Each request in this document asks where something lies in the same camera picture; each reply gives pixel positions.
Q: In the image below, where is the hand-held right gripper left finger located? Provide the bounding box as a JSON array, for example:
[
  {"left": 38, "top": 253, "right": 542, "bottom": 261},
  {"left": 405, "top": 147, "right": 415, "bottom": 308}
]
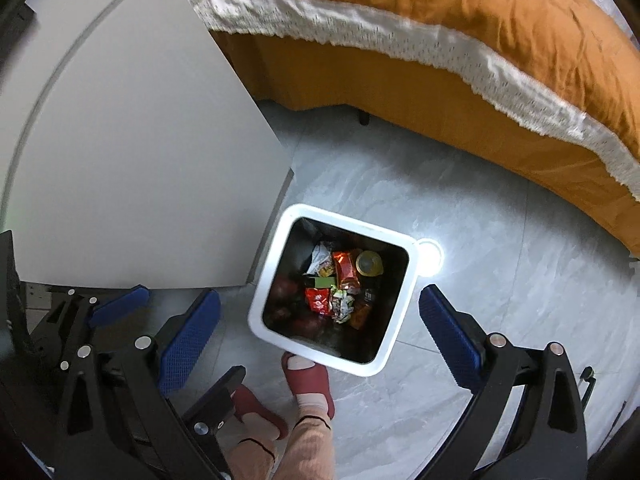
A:
[{"left": 54, "top": 287, "right": 231, "bottom": 480}]

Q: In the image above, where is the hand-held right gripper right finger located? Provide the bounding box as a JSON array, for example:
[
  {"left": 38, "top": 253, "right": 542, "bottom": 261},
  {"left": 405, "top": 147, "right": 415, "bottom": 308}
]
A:
[{"left": 417, "top": 284, "right": 588, "bottom": 480}]

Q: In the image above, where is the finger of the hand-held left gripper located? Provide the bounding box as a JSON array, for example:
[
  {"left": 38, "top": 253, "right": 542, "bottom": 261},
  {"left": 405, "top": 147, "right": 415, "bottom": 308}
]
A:
[
  {"left": 47, "top": 284, "right": 152, "bottom": 333},
  {"left": 181, "top": 366, "right": 247, "bottom": 443}
]

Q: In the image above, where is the white trash bin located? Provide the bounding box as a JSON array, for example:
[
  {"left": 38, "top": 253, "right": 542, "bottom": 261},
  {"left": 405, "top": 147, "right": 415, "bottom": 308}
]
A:
[{"left": 247, "top": 203, "right": 420, "bottom": 377}]

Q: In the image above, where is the small orange wrapper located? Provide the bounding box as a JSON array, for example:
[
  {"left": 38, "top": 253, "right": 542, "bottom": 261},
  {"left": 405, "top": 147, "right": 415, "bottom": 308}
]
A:
[{"left": 350, "top": 302, "right": 374, "bottom": 331}]

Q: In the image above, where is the dark red bag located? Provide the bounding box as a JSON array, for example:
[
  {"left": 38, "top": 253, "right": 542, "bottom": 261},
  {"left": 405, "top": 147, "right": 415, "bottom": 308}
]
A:
[{"left": 269, "top": 274, "right": 321, "bottom": 337}]

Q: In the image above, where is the colourful candy wrapper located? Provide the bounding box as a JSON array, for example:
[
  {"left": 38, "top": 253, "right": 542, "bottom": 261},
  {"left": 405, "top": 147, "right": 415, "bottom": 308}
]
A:
[{"left": 330, "top": 285, "right": 357, "bottom": 324}]

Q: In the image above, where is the yellow paper cup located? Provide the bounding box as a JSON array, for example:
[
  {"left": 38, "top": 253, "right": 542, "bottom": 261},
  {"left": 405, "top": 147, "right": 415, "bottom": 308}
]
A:
[{"left": 356, "top": 249, "right": 385, "bottom": 277}]

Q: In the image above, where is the orange red snack packet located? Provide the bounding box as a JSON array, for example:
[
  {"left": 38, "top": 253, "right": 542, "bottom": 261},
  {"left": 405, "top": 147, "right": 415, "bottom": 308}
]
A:
[{"left": 332, "top": 249, "right": 363, "bottom": 293}]

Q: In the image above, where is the red candy wrapper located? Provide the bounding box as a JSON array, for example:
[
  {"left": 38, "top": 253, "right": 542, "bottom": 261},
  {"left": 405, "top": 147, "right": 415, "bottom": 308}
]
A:
[{"left": 305, "top": 287, "right": 332, "bottom": 317}]

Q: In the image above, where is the white silver snack bag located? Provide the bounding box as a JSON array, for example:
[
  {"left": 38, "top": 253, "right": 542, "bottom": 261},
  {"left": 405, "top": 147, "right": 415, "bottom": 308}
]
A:
[{"left": 305, "top": 241, "right": 334, "bottom": 276}]

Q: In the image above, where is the red slipper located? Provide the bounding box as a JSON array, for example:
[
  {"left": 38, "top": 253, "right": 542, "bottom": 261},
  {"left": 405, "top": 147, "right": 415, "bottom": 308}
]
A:
[
  {"left": 231, "top": 385, "right": 289, "bottom": 441},
  {"left": 281, "top": 351, "right": 336, "bottom": 418}
]

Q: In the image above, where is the person's pink trouser leg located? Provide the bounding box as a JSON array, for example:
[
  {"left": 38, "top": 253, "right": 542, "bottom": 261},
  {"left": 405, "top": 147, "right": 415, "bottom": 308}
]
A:
[
  {"left": 219, "top": 434, "right": 277, "bottom": 480},
  {"left": 272, "top": 412, "right": 337, "bottom": 480}
]

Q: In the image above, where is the dark stand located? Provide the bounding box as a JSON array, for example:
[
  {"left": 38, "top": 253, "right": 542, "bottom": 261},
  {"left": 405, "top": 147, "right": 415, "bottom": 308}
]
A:
[{"left": 577, "top": 366, "right": 597, "bottom": 402}]

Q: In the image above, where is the white cabinet door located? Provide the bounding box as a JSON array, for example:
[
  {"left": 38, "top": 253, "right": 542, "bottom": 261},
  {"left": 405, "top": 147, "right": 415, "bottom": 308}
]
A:
[{"left": 0, "top": 0, "right": 296, "bottom": 291}]

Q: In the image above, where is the orange bed sheet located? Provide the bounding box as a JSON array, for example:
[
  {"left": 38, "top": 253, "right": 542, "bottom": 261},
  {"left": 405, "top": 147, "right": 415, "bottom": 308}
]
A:
[{"left": 210, "top": 30, "right": 640, "bottom": 261}]

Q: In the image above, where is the orange blanket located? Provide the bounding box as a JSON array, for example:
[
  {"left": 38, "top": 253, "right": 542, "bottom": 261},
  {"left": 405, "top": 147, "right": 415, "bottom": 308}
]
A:
[{"left": 167, "top": 0, "right": 640, "bottom": 196}]

